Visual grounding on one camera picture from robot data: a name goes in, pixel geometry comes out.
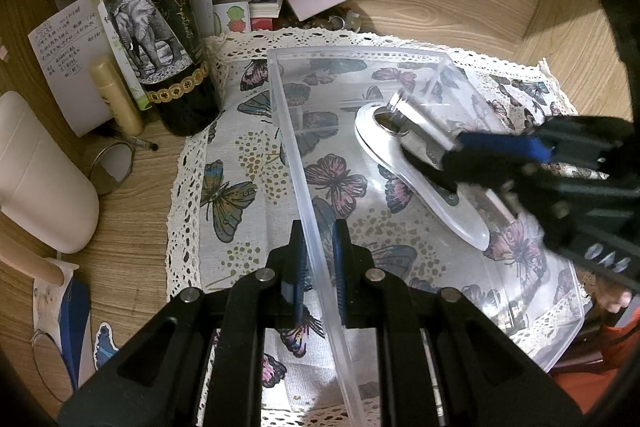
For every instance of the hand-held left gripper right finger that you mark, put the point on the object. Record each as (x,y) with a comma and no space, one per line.
(340,267)

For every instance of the pale yellow tube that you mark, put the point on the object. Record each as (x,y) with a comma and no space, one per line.
(117,97)

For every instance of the blue booklet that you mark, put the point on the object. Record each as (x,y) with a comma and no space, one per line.
(75,332)

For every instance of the butterfly print lace cloth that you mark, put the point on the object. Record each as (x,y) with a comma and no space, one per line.
(240,187)

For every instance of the heap of small coins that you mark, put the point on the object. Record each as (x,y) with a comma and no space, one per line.
(330,19)

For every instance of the black pen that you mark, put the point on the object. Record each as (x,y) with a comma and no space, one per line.
(137,142)

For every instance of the dark wine bottle elephant label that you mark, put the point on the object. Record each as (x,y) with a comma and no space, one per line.
(160,37)

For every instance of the person's right hand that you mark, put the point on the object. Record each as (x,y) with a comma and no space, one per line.
(614,298)

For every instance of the handwritten white note sheet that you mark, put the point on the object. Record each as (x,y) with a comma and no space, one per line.
(65,67)

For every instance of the silver metal cylinder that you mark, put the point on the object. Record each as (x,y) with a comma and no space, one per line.
(415,119)

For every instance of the orange cloth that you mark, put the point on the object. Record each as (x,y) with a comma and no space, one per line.
(590,352)

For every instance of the clear plastic box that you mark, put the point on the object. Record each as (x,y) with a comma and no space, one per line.
(320,187)

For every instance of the white oval device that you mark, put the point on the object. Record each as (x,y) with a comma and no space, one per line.
(425,187)

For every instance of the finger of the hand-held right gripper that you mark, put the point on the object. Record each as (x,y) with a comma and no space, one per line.
(500,143)
(470,169)

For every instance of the small round mirror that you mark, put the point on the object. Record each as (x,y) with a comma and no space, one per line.
(111,168)

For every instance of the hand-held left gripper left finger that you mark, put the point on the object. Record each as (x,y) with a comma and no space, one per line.
(299,257)

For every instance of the cream cylindrical bottle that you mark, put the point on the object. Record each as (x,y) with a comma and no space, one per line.
(45,177)

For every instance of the blue butterfly sticker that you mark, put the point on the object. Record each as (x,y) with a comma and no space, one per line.
(106,344)

